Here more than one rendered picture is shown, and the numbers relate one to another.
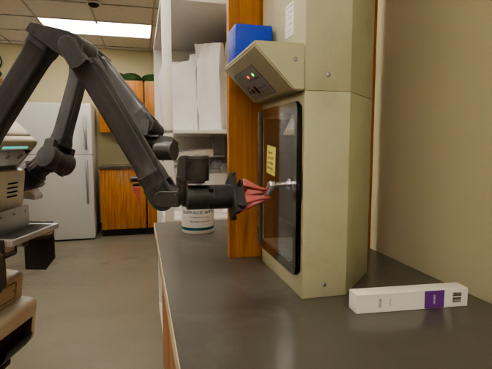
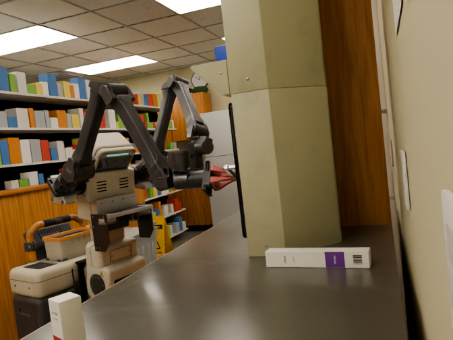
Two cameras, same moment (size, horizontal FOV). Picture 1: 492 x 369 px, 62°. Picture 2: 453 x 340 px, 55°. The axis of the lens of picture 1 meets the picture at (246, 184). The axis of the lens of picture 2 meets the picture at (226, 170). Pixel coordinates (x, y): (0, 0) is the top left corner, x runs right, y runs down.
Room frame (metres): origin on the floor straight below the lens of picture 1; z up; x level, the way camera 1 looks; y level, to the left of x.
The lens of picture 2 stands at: (-0.15, -0.80, 1.26)
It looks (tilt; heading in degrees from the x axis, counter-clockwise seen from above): 3 degrees down; 34
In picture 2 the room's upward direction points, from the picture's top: 6 degrees counter-clockwise
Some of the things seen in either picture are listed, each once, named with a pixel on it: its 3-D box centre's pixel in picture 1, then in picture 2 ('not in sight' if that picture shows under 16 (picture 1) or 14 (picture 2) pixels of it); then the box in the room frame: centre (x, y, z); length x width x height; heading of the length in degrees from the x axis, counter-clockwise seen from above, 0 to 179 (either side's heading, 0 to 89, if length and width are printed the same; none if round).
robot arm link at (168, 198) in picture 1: (183, 179); (175, 168); (0.95, 0.15, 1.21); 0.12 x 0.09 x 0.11; 89
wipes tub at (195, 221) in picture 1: (198, 212); not in sight; (1.63, 0.20, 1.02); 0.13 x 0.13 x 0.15
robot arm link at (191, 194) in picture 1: (197, 194); (183, 178); (0.94, 0.11, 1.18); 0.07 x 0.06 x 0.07; 106
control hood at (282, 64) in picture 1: (258, 77); (228, 85); (1.05, -0.03, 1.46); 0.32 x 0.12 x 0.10; 14
